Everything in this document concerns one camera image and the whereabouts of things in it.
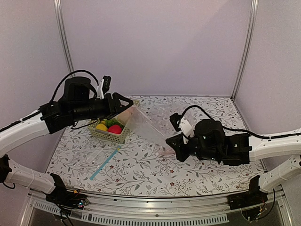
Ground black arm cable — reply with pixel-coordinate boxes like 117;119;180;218
49;69;100;104
181;105;301;142

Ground aluminium right corner post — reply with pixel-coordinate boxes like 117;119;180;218
231;0;259;101

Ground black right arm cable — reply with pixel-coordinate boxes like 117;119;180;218
181;105;301;142

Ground green toy grapes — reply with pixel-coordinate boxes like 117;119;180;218
101;118;124;129

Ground aluminium front rail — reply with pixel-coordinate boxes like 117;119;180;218
21;186;298;226

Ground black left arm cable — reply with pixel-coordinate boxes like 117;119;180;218
49;69;100;104

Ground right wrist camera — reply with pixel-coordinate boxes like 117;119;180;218
169;113;195;144

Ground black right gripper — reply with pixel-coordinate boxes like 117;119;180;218
165;133;220;162

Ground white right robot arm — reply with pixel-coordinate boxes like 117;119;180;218
166;119;301;205

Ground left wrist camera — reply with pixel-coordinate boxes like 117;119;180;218
96;75;111;99

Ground yellow toy lemon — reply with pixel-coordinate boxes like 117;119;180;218
95;123;108;131

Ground aluminium left corner post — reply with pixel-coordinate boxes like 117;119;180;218
53;0;74;72

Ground red toy apple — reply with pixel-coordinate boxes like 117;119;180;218
108;125;123;134

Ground clear pink-zipper zip bag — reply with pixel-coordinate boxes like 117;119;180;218
130;97;190;155

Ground clear blue-zipper zip bag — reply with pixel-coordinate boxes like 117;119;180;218
68;145;122;182

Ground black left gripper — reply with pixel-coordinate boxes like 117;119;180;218
71;92;134;121

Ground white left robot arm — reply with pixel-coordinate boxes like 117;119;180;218
0;76;133;204

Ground aluminium corner post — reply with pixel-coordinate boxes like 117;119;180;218
53;0;74;72
231;0;259;101

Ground cream perforated plastic basket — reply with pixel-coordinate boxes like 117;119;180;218
87;100;139;144

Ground floral patterned table mat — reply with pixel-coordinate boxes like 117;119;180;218
44;95;266;197

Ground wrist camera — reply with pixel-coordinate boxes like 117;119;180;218
96;75;111;99
169;113;195;144

